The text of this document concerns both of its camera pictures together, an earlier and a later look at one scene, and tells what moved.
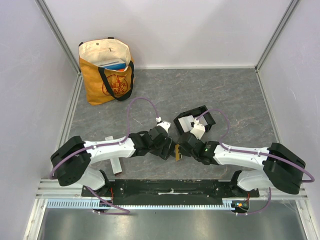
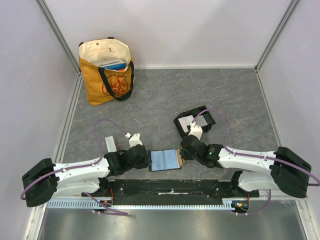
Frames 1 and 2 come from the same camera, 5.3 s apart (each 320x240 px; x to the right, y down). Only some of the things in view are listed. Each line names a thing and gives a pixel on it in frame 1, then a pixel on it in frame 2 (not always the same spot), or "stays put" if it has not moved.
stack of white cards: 185,122 stays put
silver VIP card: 202,121 stays put
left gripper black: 163,151 to 145,163
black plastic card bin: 202,110 stays put
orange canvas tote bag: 108,69 stays put
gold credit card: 177,147 to 179,160
